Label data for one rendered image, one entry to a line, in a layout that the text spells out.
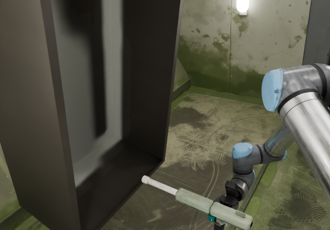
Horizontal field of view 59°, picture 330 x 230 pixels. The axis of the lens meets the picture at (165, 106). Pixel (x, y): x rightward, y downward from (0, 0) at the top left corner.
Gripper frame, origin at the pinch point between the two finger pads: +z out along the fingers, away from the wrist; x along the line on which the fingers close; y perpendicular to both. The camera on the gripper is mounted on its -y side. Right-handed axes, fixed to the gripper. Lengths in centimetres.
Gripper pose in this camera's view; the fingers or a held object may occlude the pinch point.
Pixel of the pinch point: (217, 218)
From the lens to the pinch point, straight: 120.8
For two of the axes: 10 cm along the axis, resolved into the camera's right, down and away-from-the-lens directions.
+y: -0.2, 9.1, 4.0
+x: -8.5, -2.3, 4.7
